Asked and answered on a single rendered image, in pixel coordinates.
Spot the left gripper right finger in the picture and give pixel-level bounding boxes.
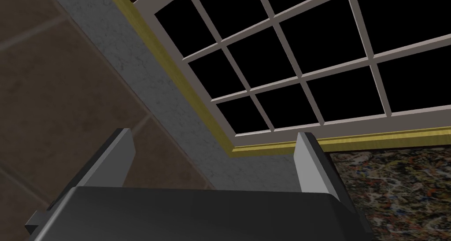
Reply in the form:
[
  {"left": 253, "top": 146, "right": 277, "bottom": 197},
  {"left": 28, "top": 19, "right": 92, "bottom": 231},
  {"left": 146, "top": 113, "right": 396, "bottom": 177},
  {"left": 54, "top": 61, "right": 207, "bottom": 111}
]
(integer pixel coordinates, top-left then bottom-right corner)
[{"left": 293, "top": 131, "right": 357, "bottom": 213}]

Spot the white grid window, yellow frame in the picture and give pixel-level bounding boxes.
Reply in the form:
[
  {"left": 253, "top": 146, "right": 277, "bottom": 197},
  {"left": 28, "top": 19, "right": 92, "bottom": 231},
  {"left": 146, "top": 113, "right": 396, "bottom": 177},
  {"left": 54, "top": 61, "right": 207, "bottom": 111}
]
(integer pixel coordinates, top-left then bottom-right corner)
[{"left": 102, "top": 0, "right": 451, "bottom": 159}]

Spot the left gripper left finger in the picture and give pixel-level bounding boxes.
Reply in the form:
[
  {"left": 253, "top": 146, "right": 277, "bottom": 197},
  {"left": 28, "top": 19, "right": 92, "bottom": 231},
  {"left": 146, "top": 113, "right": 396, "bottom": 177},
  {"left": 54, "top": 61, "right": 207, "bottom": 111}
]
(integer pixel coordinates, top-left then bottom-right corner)
[{"left": 51, "top": 128, "right": 136, "bottom": 210}]

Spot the colourful speckled picture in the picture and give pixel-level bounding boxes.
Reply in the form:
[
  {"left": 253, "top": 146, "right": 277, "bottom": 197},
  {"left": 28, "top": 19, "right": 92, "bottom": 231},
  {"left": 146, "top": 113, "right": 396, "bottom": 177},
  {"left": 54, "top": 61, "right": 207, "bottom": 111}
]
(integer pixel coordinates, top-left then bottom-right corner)
[{"left": 329, "top": 147, "right": 451, "bottom": 241}]

